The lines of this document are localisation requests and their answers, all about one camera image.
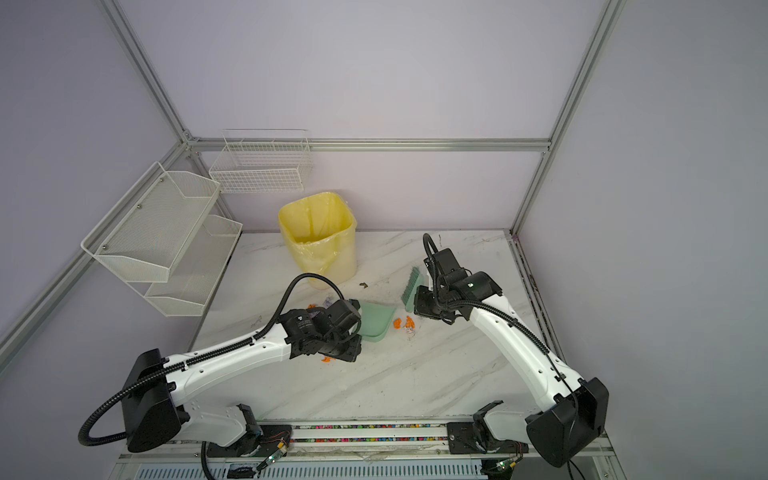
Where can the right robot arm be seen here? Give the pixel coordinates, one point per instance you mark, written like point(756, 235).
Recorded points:
point(571, 410)

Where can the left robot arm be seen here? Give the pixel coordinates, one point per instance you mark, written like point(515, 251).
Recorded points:
point(159, 400)

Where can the aluminium table edge rail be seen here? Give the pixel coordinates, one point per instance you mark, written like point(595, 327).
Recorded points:
point(534, 295)

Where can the white wire basket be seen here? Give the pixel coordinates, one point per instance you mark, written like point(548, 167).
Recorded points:
point(263, 161)

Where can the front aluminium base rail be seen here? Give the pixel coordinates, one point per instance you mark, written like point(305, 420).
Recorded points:
point(440, 448)

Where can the green plastic dustpan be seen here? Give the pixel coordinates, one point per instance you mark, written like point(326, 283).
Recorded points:
point(376, 320)

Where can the green hand brush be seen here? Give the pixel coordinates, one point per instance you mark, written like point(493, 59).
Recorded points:
point(415, 280)

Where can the orange purple scrap centre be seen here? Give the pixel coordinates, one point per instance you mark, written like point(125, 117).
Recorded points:
point(407, 324)

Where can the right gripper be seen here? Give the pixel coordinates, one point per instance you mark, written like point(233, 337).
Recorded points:
point(419, 305)

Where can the aluminium frame back beam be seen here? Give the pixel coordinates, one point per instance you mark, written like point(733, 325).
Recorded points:
point(384, 144)

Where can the yellow lined trash bin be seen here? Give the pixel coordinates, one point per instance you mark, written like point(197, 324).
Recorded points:
point(320, 234)

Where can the white mesh two-tier shelf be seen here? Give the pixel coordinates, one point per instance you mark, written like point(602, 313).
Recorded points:
point(164, 241)

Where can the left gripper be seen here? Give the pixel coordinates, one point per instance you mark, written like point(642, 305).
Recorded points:
point(355, 348)

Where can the aluminium frame corner post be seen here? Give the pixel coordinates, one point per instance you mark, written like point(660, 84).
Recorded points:
point(605, 25)

